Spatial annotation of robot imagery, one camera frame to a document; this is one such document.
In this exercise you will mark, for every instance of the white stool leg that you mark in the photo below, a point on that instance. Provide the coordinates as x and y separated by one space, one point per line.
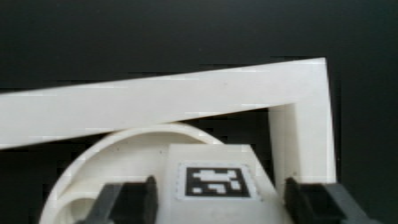
216 189

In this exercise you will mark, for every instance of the white U-shaped fence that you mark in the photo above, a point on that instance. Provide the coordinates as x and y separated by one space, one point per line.
67 112

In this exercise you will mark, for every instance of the white round stool seat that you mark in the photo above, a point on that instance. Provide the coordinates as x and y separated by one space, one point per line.
124 159

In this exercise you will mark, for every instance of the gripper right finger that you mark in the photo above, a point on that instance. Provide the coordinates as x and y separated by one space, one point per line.
321 204

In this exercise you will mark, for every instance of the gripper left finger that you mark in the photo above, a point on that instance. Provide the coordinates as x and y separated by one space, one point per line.
127 204

